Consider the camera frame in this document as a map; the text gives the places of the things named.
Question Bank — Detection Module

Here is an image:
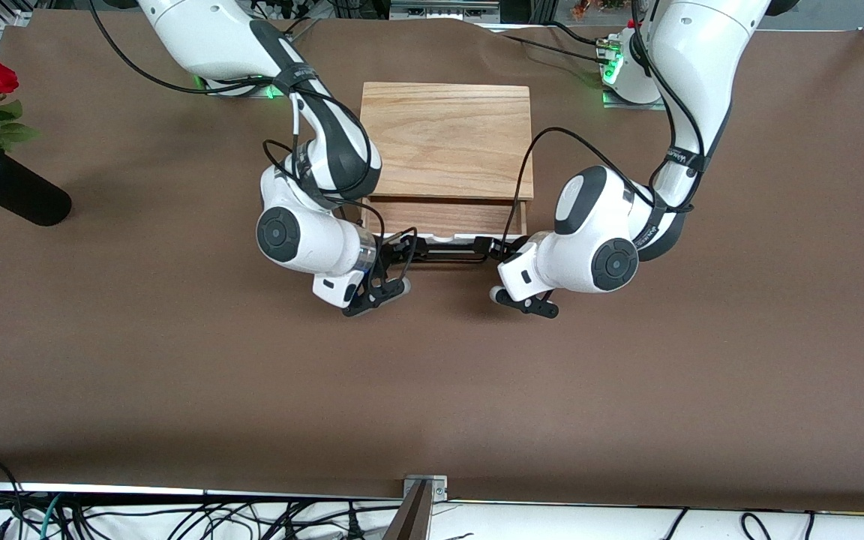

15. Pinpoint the wooden drawer with white front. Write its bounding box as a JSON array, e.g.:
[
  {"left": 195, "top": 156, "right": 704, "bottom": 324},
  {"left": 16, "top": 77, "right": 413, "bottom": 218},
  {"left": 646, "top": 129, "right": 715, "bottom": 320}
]
[{"left": 363, "top": 199, "right": 529, "bottom": 247}]

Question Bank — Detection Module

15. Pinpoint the orange flower bunch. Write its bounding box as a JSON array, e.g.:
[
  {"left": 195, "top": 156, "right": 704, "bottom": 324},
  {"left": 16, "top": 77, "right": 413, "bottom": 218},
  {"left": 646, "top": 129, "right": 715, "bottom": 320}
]
[{"left": 571, "top": 0, "right": 630, "bottom": 20}]

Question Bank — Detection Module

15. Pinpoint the teal cable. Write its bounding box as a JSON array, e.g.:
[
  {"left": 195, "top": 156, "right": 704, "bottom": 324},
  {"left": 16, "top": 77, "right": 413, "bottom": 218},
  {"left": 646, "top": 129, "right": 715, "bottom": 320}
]
[{"left": 37, "top": 493, "right": 64, "bottom": 540}]

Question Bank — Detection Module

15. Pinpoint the short black table cable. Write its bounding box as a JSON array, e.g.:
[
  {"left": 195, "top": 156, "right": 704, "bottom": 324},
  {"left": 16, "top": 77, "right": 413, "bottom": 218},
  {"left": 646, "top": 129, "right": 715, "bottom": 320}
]
[{"left": 547, "top": 20, "right": 617, "bottom": 47}]

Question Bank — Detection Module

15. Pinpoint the grey power strip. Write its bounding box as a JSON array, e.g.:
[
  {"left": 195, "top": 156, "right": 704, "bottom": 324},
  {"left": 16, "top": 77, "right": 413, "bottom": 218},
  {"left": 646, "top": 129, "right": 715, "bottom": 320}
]
[{"left": 389, "top": 0, "right": 501, "bottom": 22}]

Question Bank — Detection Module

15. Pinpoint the light wooden drawer cabinet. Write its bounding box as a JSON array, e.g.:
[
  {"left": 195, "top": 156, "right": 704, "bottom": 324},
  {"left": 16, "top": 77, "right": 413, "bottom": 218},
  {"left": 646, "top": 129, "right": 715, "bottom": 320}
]
[{"left": 357, "top": 81, "right": 536, "bottom": 215}]

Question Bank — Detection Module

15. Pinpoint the black cable bundle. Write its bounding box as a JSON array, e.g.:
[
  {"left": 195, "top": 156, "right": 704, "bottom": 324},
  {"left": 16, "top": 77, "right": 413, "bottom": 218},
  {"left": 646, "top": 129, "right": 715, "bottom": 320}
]
[{"left": 0, "top": 491, "right": 403, "bottom": 540}]

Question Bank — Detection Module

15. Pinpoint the black metal drawer handle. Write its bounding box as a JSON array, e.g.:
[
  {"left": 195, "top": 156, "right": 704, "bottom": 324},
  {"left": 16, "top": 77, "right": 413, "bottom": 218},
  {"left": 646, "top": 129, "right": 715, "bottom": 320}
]
[{"left": 400, "top": 241, "right": 493, "bottom": 266}]

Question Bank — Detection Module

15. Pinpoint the grey aluminium pole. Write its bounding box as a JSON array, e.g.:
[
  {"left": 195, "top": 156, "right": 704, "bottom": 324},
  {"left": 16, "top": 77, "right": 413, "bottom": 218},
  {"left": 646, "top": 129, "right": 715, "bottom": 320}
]
[{"left": 382, "top": 480, "right": 433, "bottom": 540}]

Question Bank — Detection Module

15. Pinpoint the grey metal corner bracket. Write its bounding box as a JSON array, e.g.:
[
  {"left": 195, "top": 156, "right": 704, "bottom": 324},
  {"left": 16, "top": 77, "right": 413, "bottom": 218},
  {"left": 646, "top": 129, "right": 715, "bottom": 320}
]
[{"left": 403, "top": 475, "right": 449, "bottom": 503}]

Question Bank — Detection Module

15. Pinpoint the brown table cover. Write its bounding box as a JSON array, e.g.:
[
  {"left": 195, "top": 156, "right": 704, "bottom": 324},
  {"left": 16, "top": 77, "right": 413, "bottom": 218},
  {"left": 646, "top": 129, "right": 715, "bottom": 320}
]
[{"left": 0, "top": 7, "right": 864, "bottom": 515}]

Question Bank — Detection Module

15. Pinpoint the aluminium frame post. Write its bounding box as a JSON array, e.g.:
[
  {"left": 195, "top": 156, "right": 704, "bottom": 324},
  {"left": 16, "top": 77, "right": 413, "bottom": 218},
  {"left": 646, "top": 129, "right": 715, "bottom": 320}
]
[{"left": 0, "top": 0, "right": 34, "bottom": 29}]

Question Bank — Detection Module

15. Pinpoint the long black table cable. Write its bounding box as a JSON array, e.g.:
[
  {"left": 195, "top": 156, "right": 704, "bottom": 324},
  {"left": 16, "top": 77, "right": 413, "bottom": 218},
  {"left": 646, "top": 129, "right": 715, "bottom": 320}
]
[{"left": 486, "top": 28, "right": 617, "bottom": 61}]

